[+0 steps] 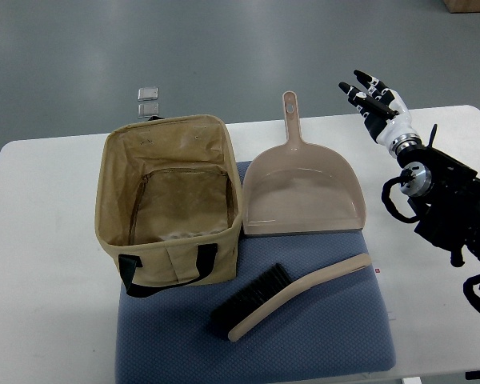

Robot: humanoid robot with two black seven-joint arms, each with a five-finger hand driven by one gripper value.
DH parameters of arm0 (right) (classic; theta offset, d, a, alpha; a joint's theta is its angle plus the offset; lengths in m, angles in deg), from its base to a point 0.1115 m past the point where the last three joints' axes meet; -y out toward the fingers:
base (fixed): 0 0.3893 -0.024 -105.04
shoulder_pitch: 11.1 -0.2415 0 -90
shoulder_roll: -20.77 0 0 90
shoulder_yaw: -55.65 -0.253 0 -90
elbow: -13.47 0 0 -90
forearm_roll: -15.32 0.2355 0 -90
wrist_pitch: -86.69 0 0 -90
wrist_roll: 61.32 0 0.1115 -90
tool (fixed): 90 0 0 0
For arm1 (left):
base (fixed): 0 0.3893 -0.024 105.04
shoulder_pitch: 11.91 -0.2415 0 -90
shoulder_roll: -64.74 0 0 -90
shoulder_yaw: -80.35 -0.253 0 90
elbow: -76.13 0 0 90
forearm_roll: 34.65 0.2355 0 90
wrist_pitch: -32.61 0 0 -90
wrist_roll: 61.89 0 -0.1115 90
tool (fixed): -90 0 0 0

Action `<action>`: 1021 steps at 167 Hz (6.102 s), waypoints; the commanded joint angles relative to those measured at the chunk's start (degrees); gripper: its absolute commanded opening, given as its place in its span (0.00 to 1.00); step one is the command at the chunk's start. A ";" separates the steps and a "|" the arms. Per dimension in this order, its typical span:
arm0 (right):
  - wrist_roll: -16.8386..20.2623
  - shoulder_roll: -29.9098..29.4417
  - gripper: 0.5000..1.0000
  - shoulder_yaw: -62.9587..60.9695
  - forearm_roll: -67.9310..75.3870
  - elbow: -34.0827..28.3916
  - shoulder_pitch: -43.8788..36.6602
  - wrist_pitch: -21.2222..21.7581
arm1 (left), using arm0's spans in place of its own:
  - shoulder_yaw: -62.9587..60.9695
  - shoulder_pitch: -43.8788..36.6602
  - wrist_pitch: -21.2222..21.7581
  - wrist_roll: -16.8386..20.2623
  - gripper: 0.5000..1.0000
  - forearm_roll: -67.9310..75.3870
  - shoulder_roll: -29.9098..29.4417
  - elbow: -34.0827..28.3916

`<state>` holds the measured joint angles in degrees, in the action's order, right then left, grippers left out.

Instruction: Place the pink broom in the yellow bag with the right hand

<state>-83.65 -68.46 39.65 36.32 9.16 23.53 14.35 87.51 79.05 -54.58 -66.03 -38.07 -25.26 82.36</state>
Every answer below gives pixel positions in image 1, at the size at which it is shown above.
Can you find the pink hand broom black bristles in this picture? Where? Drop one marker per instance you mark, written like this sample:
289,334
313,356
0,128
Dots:
248,307

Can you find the blue quilted cushion mat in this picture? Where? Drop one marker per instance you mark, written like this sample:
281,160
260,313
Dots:
338,328

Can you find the metal floor plate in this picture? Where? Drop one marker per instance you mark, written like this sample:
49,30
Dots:
148,93
148,109

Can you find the pink plastic dustpan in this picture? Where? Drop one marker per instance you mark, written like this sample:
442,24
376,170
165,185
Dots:
299,187

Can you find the cardboard box corner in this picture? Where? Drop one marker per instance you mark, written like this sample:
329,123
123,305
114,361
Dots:
462,6

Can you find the yellow fabric bag black handles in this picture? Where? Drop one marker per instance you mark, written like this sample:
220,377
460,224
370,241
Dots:
169,204

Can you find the upper metal floor plate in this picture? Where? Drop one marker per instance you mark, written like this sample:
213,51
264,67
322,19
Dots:
148,93

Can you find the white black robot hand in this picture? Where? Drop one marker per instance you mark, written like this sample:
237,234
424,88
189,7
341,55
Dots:
386,116

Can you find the lower metal floor plate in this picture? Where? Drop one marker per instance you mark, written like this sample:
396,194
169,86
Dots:
148,109

